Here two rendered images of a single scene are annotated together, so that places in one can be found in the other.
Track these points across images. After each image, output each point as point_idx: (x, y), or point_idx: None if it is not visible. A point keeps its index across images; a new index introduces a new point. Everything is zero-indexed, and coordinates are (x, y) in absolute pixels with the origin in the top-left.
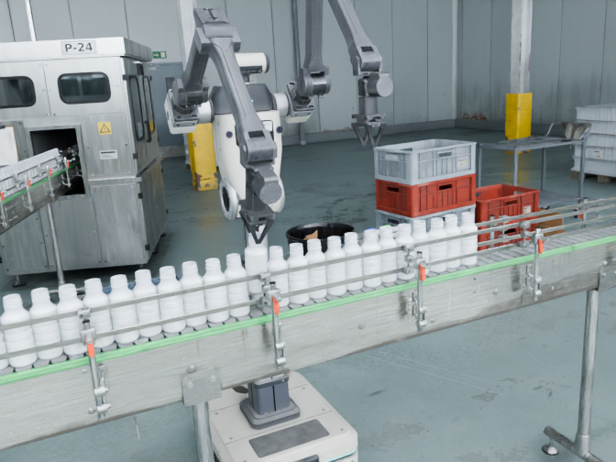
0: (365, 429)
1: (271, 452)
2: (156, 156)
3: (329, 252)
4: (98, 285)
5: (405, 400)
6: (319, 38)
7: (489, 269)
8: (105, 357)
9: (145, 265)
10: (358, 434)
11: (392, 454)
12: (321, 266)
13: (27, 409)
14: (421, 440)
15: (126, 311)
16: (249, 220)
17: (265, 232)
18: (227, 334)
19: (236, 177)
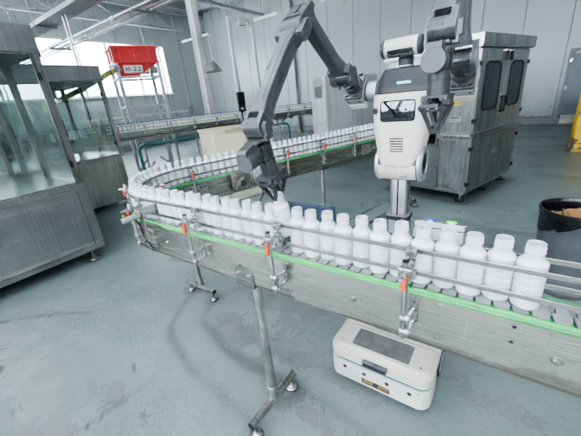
0: (484, 385)
1: (361, 344)
2: (510, 122)
3: (335, 226)
4: (206, 198)
5: (557, 394)
6: (464, 6)
7: (546, 329)
8: (203, 237)
9: (467, 195)
10: (475, 384)
11: (482, 420)
12: (321, 234)
13: (181, 246)
14: (526, 435)
15: (213, 216)
16: (260, 182)
17: (274, 194)
18: (256, 253)
19: (379, 146)
